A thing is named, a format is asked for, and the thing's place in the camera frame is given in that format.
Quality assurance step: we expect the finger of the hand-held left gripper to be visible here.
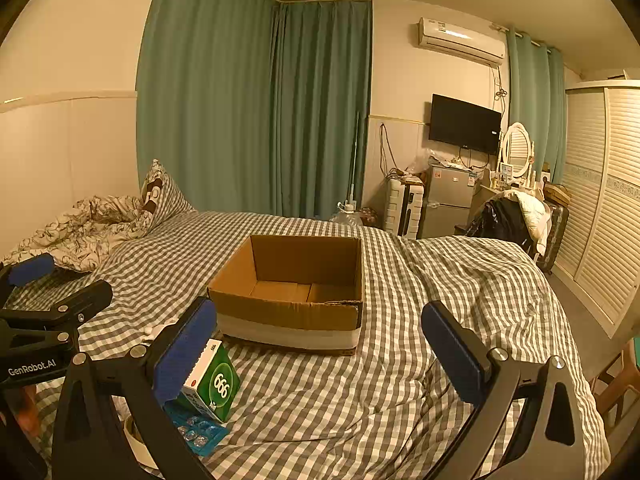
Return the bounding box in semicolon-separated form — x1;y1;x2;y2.
0;253;57;306
0;280;114;351

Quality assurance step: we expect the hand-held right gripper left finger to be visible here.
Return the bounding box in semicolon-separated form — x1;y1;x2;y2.
50;296;218;480

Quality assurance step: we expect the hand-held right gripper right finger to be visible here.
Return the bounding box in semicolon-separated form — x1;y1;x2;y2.
421;301;587;480

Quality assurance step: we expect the green medicine box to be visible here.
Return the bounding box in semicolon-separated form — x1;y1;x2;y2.
182;338;242;423

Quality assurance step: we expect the blue blister pack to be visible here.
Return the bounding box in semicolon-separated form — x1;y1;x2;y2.
164;400;230;457

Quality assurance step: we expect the brown cardboard box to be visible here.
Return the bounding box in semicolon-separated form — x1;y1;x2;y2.
207;234;365;358

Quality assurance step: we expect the floral patterned quilt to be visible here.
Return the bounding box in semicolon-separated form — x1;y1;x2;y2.
0;194;157;273

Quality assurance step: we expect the white round roll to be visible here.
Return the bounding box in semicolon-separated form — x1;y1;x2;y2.
122;412;161;471

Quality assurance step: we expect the grey checked pillow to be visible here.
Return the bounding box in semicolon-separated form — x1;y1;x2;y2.
140;159;198;227

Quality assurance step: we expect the black jacket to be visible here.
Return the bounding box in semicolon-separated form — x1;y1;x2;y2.
465;199;533;257

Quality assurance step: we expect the white ribbed suitcase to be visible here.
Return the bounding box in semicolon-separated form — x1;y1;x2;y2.
384;179;426;240

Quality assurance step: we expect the silver small fridge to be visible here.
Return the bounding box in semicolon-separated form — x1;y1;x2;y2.
422;162;479;240

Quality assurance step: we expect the dark suitcase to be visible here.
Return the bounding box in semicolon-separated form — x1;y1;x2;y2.
537;200;571;274

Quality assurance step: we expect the wooden chair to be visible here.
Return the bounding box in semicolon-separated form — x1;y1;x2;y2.
590;339;640;427

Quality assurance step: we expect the white jacket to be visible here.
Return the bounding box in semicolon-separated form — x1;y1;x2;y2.
505;189;552;257

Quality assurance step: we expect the clear water jug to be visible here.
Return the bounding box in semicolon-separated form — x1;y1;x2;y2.
330;200;362;227

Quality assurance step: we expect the clear plastic bag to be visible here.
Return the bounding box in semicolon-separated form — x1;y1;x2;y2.
404;149;437;177

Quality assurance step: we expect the white louvred wardrobe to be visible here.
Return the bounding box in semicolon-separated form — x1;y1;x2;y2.
552;79;640;339

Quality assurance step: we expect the oval white vanity mirror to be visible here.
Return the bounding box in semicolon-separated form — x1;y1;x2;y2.
500;122;537;182

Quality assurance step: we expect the white mop pole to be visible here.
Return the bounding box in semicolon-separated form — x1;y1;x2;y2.
348;110;362;206

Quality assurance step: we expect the wide green curtain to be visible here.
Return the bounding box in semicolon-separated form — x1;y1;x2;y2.
136;0;282;217

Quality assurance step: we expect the narrow green curtain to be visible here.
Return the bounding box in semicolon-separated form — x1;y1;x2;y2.
505;25;567;187

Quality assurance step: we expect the white air conditioner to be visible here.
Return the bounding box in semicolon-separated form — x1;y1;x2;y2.
414;16;507;68

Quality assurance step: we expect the hanging wall cable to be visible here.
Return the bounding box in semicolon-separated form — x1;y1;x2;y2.
379;122;402;177

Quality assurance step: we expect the black wall television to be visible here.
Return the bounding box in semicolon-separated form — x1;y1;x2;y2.
428;93;502;157

